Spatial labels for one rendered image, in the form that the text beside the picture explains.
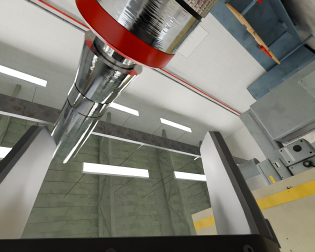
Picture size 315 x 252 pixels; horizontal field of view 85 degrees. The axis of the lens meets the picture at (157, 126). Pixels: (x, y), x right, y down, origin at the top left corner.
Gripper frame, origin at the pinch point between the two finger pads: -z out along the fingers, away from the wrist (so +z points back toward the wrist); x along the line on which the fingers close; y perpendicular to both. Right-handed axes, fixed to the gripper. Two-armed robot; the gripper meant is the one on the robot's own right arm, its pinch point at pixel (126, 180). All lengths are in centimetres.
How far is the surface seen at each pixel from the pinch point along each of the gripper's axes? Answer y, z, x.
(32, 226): 436, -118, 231
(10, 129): 354, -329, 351
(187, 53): 179, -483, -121
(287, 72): 212, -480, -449
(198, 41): 143, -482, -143
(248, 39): 125, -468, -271
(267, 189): 92, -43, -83
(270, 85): 259, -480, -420
